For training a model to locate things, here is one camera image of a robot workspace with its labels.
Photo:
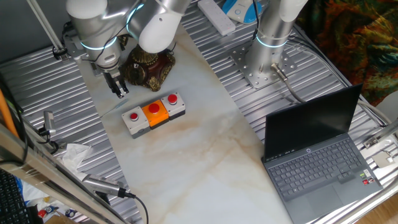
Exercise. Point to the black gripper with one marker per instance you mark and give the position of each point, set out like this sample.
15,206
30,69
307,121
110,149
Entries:
112,76

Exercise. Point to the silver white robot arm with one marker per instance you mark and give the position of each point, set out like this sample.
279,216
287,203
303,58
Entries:
93,25

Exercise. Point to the brown brass rotary phone base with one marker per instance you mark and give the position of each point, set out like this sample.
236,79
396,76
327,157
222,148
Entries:
155,67

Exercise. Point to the grey box flat red button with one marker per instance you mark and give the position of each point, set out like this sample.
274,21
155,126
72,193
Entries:
136,124

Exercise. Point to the orange box red mushroom button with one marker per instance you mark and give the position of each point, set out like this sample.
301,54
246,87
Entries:
157,116

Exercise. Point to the grey box red mushroom button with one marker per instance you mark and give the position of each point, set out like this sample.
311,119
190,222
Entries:
177,109

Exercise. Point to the white crumpled tissue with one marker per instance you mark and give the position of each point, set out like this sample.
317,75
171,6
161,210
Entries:
73,155

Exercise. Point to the white tripod pole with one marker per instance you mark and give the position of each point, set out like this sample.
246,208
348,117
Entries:
46,28

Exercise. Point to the white power strip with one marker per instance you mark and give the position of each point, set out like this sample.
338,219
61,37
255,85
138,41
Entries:
217,17

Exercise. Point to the small red blue toy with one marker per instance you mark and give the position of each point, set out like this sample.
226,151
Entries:
46,211

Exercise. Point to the brown cardboard box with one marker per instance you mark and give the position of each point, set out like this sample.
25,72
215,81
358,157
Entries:
59,219

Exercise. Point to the blue white rounded device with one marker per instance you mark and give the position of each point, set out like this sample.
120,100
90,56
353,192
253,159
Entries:
241,11

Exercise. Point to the black keyboard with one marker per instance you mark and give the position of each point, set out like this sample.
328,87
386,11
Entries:
11,202

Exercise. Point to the dark grey laptop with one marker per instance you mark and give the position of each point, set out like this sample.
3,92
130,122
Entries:
311,124

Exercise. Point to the colourful patterned cloth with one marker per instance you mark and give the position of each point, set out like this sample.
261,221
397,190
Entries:
357,37

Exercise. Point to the aluminium bar clamp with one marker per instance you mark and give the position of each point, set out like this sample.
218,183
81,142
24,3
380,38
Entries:
382,133

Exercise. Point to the white round chair back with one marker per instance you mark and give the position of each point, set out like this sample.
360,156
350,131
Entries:
390,105

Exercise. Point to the small metal plate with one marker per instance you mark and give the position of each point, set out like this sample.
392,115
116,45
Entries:
383,159

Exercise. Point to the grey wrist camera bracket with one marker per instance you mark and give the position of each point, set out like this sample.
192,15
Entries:
74,46

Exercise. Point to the small silver camera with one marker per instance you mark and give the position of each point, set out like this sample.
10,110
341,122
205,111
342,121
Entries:
48,121

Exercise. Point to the silver ribbed camera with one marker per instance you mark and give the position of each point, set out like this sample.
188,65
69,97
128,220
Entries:
102,185

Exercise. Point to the aluminium frame beam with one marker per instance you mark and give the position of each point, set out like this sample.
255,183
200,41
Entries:
46,174

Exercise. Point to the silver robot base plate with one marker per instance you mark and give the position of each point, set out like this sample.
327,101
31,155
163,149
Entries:
248,70

